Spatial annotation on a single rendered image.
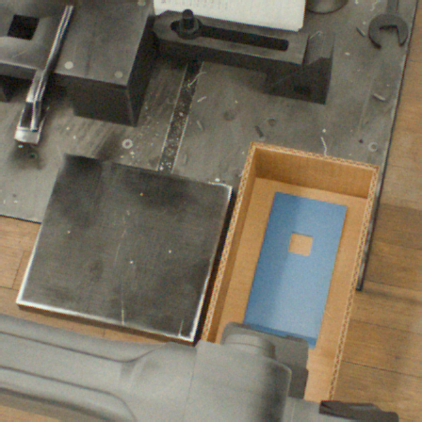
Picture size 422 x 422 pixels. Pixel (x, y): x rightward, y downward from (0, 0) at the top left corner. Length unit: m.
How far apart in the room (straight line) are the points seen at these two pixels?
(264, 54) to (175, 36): 0.09
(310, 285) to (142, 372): 0.41
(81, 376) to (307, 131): 0.53
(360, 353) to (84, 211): 0.29
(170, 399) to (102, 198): 0.45
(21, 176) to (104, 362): 0.49
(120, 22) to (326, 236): 0.29
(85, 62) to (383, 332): 0.38
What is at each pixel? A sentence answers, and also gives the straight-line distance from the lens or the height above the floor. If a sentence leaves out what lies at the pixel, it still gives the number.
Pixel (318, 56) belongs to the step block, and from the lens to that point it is 1.07.
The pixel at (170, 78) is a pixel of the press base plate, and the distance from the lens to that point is 1.16.
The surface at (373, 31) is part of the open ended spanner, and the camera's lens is 1.18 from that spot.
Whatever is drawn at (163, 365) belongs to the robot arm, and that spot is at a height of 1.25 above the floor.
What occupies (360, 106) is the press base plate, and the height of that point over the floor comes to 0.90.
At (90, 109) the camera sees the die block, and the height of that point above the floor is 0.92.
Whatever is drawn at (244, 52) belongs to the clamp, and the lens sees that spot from 1.08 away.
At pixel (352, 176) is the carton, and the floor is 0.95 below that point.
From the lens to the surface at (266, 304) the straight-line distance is 1.04.
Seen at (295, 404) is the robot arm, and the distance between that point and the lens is 0.73.
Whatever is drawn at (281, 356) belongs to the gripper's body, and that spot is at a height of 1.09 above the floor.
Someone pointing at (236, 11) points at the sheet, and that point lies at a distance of 1.14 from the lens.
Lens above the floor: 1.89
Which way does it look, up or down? 66 degrees down
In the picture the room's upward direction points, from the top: 7 degrees counter-clockwise
